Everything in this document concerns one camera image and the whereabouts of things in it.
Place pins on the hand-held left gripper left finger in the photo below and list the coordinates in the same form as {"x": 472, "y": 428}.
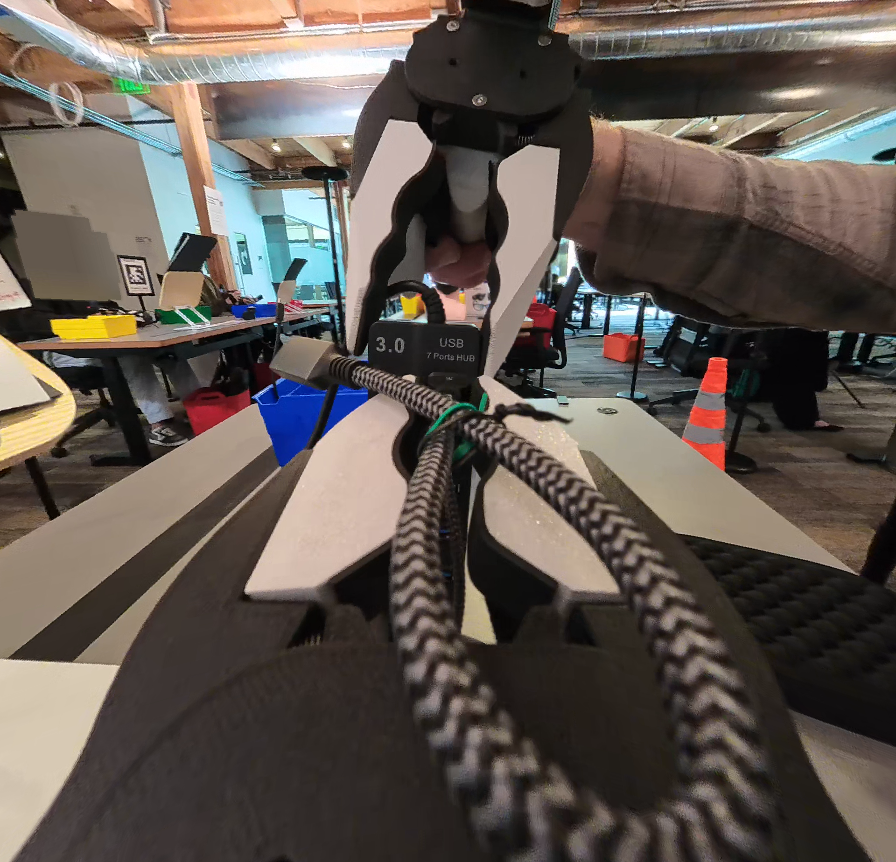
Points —
{"x": 336, "y": 512}

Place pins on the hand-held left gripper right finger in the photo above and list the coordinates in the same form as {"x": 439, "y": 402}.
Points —
{"x": 539, "y": 533}

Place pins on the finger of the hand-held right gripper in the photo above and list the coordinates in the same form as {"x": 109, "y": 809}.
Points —
{"x": 529, "y": 246}
{"x": 385, "y": 218}

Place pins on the person's right hand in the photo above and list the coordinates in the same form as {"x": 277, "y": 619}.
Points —
{"x": 462, "y": 263}

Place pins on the blue plastic bin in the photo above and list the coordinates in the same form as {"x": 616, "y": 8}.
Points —
{"x": 301, "y": 421}

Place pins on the black office chair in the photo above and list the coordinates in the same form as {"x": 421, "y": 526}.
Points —
{"x": 553, "y": 351}

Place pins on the orange plastic bin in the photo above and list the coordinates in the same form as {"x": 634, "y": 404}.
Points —
{"x": 623, "y": 347}

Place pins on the green twist tie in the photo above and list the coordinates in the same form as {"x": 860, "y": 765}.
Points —
{"x": 455, "y": 421}

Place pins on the red plastic bin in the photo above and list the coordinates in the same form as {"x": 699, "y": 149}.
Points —
{"x": 217, "y": 412}

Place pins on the orange traffic cone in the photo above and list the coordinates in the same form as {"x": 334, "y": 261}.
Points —
{"x": 710, "y": 414}

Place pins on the green plastic bin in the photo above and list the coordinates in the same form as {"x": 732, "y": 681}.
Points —
{"x": 182, "y": 312}

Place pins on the black white marker sign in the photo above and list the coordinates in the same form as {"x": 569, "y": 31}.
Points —
{"x": 136, "y": 274}

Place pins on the wooden work desk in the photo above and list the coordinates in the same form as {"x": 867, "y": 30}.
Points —
{"x": 140, "y": 342}

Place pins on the green exit sign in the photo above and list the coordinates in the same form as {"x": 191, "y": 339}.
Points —
{"x": 130, "y": 86}

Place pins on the black foam wrist rest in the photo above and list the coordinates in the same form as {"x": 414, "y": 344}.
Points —
{"x": 812, "y": 624}

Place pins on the yellow plastic bin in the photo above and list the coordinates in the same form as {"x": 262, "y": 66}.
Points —
{"x": 94, "y": 326}

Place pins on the printed instruction sheet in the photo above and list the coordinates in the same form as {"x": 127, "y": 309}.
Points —
{"x": 17, "y": 379}

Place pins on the white document stand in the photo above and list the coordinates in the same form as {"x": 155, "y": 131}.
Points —
{"x": 42, "y": 750}

